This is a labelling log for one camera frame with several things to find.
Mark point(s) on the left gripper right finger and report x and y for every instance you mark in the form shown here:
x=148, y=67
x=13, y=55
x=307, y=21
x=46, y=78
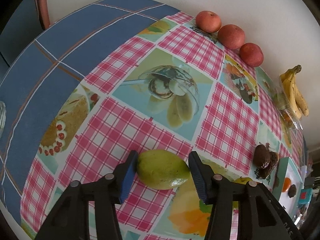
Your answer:
x=260, y=214

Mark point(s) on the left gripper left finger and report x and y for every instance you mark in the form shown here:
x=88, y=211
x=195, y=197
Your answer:
x=69, y=219

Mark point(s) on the brown salak fruit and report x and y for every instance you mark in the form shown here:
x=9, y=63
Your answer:
x=261, y=156
x=274, y=158

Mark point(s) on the large green guava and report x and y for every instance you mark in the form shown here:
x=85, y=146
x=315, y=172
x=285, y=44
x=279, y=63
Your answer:
x=161, y=169

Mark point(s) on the small green guava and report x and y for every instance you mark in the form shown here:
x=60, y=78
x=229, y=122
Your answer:
x=243, y=180

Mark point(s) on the brown salak in tray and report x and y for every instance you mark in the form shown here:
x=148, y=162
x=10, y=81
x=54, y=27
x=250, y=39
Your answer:
x=292, y=191

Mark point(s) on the large orange tangerine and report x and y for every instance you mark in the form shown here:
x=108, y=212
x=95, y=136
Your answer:
x=286, y=184

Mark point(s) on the white tray teal rim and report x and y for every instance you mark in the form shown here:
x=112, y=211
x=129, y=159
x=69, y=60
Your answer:
x=287, y=168

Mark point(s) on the clear plastic fruit container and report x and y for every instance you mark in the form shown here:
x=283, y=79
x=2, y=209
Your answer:
x=284, y=108

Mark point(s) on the upper yellow banana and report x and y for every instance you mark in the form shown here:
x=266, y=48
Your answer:
x=301, y=102

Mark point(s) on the yellow banana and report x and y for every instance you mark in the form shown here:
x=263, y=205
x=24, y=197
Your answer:
x=301, y=102
x=288, y=82

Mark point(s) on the clear drinking glass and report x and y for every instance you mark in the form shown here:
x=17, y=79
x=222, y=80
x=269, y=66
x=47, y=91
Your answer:
x=2, y=116

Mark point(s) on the lower yellow banana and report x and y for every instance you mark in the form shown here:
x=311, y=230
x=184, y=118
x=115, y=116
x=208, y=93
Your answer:
x=288, y=82

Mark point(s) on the pink checkered fruit tablecloth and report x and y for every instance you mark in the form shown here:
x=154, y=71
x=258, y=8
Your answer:
x=171, y=87

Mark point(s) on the red apple near bananas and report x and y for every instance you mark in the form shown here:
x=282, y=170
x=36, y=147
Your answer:
x=251, y=54

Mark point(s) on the blue plaid tablecloth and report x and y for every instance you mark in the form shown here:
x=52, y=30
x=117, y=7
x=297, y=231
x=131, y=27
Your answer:
x=41, y=79

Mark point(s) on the red apple middle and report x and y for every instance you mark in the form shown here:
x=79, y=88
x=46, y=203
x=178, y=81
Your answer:
x=231, y=36

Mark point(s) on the red apple far left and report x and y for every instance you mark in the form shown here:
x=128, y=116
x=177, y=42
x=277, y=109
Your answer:
x=208, y=21

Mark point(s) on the teal toy camera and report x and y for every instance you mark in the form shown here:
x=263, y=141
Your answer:
x=305, y=196

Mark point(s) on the pink chair frame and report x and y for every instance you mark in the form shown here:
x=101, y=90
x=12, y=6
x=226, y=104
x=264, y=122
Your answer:
x=43, y=14

